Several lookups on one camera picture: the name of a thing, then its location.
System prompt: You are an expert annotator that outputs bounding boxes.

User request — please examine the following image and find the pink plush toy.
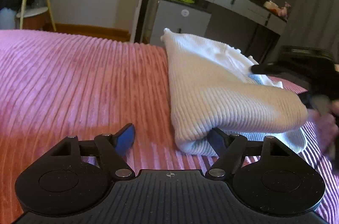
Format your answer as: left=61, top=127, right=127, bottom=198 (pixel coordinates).
left=278, top=2, right=291, bottom=20

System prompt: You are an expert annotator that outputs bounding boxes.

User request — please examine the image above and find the white knit sweater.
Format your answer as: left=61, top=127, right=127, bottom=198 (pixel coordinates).
left=161, top=29, right=307, bottom=156

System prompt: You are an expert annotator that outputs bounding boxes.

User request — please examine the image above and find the white trash bin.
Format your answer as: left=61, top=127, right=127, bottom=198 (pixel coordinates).
left=0, top=8, right=16, bottom=30

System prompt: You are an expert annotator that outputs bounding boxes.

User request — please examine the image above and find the grey bedside cabinet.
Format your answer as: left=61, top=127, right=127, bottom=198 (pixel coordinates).
left=150, top=0, right=211, bottom=47

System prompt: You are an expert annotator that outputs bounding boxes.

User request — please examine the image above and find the grey vanity desk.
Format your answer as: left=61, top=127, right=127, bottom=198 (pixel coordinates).
left=197, top=0, right=287, bottom=63

